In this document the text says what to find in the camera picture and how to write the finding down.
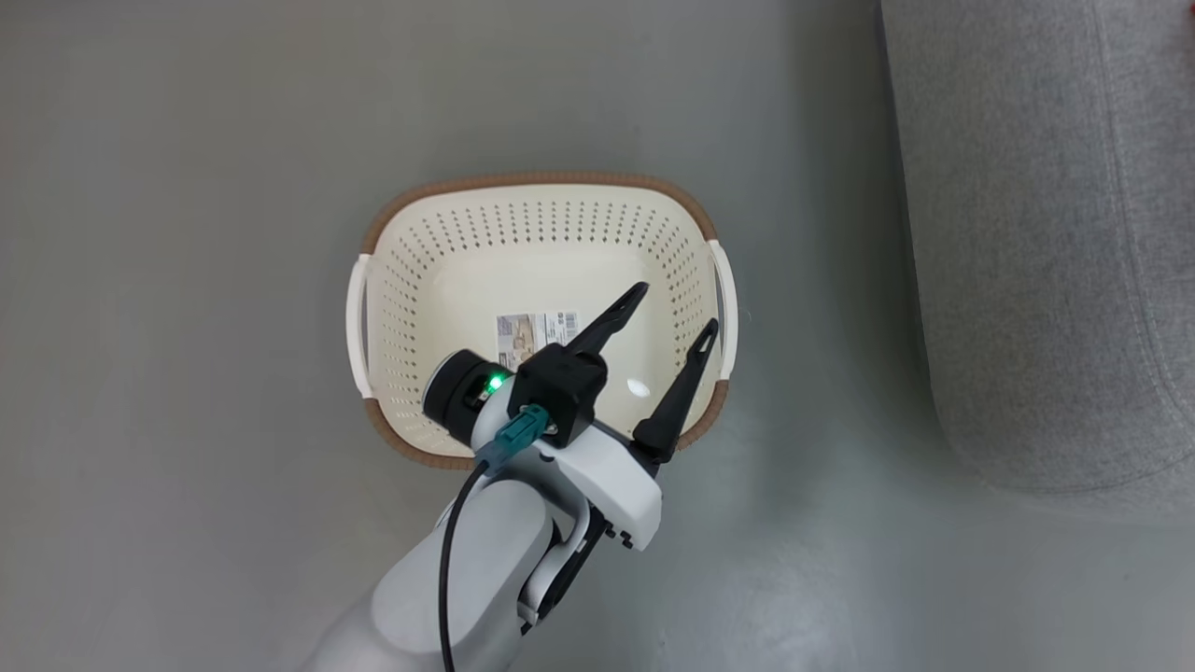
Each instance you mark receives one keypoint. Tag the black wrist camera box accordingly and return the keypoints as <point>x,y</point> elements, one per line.
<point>560,387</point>

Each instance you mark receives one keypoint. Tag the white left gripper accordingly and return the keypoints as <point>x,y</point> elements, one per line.
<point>607,476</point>

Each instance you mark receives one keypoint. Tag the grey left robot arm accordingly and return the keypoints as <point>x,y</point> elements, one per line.
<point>467,579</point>

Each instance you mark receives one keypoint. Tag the cream perforated laundry basket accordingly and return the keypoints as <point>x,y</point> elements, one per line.
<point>448,280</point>

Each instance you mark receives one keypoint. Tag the printed paper label sticker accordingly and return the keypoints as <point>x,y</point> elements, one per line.
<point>532,334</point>

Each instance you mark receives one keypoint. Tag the grey fabric sofa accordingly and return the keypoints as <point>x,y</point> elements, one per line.
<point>1046,233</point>

